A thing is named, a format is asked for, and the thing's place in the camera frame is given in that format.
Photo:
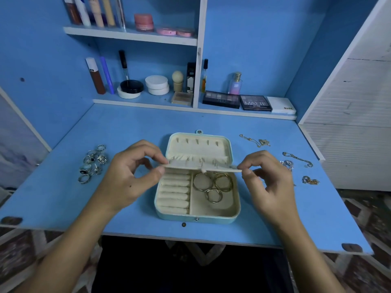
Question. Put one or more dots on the pink round jar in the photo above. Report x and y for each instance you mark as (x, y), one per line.
(144, 22)

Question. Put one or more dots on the person's left hand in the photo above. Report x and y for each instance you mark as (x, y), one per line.
(125, 180)

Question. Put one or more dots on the square brown powder compact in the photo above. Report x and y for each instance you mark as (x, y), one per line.
(182, 98)

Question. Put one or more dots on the white bowl black inside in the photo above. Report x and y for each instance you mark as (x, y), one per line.
(131, 88)

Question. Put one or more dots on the black lettered eyeshadow palette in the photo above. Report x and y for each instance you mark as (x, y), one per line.
(256, 103)

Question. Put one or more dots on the person's right forearm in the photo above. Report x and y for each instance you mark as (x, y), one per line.
(305, 259)

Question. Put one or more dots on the person's left forearm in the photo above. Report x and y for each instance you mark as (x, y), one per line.
(67, 253)

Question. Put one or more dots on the white round cream jar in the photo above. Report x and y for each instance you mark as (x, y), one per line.
(157, 84)

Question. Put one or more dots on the small pink perfume bottle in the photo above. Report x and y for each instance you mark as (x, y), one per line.
(235, 85)

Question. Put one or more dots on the pink flat compact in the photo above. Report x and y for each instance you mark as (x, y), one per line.
(166, 31)
(185, 33)

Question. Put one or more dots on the white flat box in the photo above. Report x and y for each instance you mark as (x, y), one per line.
(281, 105)

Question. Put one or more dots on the cream jewellery box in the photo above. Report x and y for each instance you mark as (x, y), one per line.
(198, 143)

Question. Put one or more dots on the brown lipstick tube white cap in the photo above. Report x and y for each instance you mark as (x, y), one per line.
(96, 76)

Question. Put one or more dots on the beige makeup sponge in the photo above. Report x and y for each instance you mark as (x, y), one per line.
(178, 79)

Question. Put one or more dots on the dark eyeshadow palette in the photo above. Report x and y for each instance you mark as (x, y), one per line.
(221, 99)

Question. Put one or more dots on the person's dark clothing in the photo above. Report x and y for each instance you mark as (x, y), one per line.
(195, 268)

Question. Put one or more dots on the thin dark cosmetic bottle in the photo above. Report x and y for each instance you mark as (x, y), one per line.
(204, 75)

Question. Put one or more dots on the tall beige cosmetic tube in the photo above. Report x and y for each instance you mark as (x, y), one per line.
(96, 11)

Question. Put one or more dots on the black makeup brush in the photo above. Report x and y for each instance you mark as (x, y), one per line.
(124, 64)

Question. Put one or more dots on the pile of silver rings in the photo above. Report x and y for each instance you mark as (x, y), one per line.
(101, 158)

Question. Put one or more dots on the white tube blue label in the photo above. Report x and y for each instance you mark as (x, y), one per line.
(82, 11)

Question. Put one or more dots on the short beige cosmetic tube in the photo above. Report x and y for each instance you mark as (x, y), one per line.
(108, 10)

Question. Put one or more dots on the white framed marbled panel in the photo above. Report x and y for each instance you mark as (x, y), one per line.
(18, 149)

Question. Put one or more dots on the white shelf unit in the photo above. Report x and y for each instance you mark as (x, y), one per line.
(200, 33)

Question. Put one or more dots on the black cosmetic bottle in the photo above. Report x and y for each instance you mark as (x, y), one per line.
(191, 76)

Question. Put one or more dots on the white slatted cabinet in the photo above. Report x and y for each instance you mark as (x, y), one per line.
(354, 119)

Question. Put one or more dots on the blue cosmetic tube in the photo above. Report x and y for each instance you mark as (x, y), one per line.
(107, 75)

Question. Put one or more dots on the person's right hand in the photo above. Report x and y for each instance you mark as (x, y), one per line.
(272, 186)

